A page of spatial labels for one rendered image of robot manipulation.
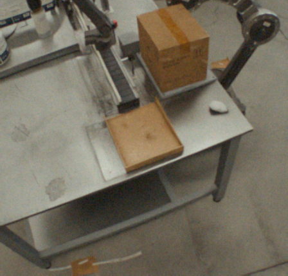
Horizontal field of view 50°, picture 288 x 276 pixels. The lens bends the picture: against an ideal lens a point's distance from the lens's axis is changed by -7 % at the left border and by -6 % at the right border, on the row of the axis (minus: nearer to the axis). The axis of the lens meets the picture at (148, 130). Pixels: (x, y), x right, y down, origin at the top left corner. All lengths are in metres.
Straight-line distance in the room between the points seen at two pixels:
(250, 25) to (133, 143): 0.96
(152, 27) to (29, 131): 0.76
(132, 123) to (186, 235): 0.91
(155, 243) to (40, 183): 0.94
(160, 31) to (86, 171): 0.69
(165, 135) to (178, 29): 0.48
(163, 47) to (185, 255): 1.26
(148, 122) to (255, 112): 1.34
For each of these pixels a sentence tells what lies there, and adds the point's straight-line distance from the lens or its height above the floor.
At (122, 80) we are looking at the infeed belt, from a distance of 1.61.
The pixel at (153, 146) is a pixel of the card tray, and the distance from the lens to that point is 1.41.
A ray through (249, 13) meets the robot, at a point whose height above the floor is 0.99.
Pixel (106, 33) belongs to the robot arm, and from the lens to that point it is 1.50.
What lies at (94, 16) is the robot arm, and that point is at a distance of 1.46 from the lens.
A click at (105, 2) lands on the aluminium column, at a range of 2.18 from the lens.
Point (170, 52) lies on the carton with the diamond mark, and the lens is 1.41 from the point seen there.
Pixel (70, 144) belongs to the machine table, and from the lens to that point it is 1.49.
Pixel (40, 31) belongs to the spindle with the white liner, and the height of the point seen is 0.94.
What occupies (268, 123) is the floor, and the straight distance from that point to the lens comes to 2.61.
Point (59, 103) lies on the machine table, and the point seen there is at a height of 0.83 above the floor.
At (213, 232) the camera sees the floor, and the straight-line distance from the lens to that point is 2.12.
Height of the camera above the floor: 2.01
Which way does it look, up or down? 54 degrees down
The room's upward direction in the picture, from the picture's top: 7 degrees counter-clockwise
